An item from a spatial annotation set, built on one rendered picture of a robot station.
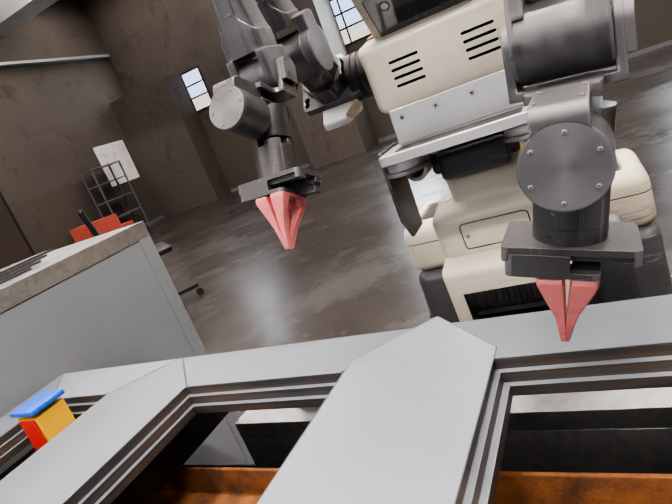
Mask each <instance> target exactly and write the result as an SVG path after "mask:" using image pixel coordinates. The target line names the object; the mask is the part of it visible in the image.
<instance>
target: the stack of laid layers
mask: <svg viewBox="0 0 672 504"><path fill-rule="evenodd" d="M342 374H343V372H342V373H340V374H329V375H318V376H307V377H296V378H285V379H274V380H263V381H252V382H241V383H230V384H219V385H208V386H197V387H186V388H185V389H184V390H183V391H182V392H181V393H179V394H178V395H177V396H176V397H175V398H174V399H173V400H172V401H171V402H170V403H169V404H168V405H167V406H166V407H165V408H164V409H163V410H162V411H161V412H160V413H159V414H158V415H156V416H155V417H154V418H153V419H152V420H151V421H150V422H149V423H148V424H147V425H146V426H145V427H144V428H143V429H142V430H141V431H140V432H139V433H138V434H137V435H136V436H134V437H133V438H132V439H131V440H130V441H129V442H128V443H127V444H126V445H125V446H124V447H123V448H122V449H121V450H120V451H119V452H118V453H117V454H116V455H115V456H114V457H112V458H111V459H110V460H109V461H108V462H107V463H106V464H105V465H104V466H103V467H102V468H101V469H100V470H99V471H98V472H97V473H96V474H95V475H94V476H93V477H92V478H91V479H89V480H88V481H87V482H86V483H85V484H84V485H83V486H82V487H81V488H80V489H79V490H78V491H77V492H76V493H75V494H74V495H73V496H72V497H71V498H70V499H69V500H67V501H66V502H65V503H64V504H111V503H112V502H113V501H114V500H115V499H116V498H117V497H118V496H119V495H120V494H121V493H122V492H123V491H124V489H125V488H126V487H127V486H128V485H129V484H130V483H131V482H132V481H133V480H134V479H135V478H136V477H137V476H138V475H139V474H140V473H141V472H142V471H143V470H144V468H145V467H146V466H147V465H148V464H149V463H150V462H151V461H152V460H153V459H154V458H155V457H156V456H157V455H158V454H159V453H160V452H161V451H162V450H163V449H164V447H165V446H166V445H167V444H168V443H169V442H170V441H171V440H172V439H173V438H174V437H175V436H176V435H177V434H178V433H179V432H180V431H181V430H182V429H183V428H184V426H185V425H186V424H187V423H188V422H189V421H190V420H191V419H192V418H193V417H194V416H195V415H196V414H197V413H213V412H231V411H249V410H267V409H285V408H303V407H320V408H321V406H322V405H323V403H324V402H325V400H326V398H327V397H328V395H329V394H330V392H331V391H332V389H333V388H334V386H335V385H336V383H337V382H338V380H339V379H340V377H341V375H342ZM665 387H672V343H671V344H660V345H649V346H638V347H627V348H616V349H605V350H594V351H583V352H572V353H561V354H550V355H539V356H528V357H517V358H506V359H494V362H493V366H492V369H491V373H490V377H489V381H488V385H487V389H486V393H485V396H484V400H483V404H482V408H481V412H480V415H479V419H478V423H477V427H476V430H475V434H474V438H473V441H472V445H471V449H470V453H469V456H468V460H467V464H466V468H465V471H464V475H463V479H462V483H461V486H460V490H459V494H458V498H457V501H456V504H494V500H495V494H496V489H497V483H498V478H499V472H500V466H501V461H502V455H503V450H504V444H505V438H506V433H507V427H508V422H509V416H510V411H511V405H512V399H513V396H520V395H538V394H556V393H575V392H593V391H611V390H629V389H647V388H665ZM104 396H105V395H97V396H86V397H75V398H64V400H65V402H66V404H67V406H68V407H69V409H70V411H71V412H72V414H73V416H74V418H75V419H77V418H78V417H79V416H81V415H82V414H83V413H84V412H86V411H87V410H88V409H89V408H90V407H92V406H93V405H94V404H95V403H97V402H98V401H99V400H100V399H102V398H103V397H104ZM320 408H319V409H320ZM319 409H318V411H319ZM318 411H317V412H318ZM317 412H316V414H317ZM316 414H315V415H316ZM29 444H31V441H30V440H29V438H28V436H27V435H26V433H25V432H24V430H23V428H22V427H21V425H20V423H19V424H18V425H16V426H15V427H14V428H12V429H11V430H10V431H8V432H7V433H6V434H4V435H3V436H1V437H0V467H2V466H3V465H4V464H5V463H7V462H8V461H9V460H10V459H12V458H13V457H14V456H15V455H17V454H18V453H19V452H21V451H22V450H23V449H24V448H26V447H27V446H28V445H29Z"/></svg>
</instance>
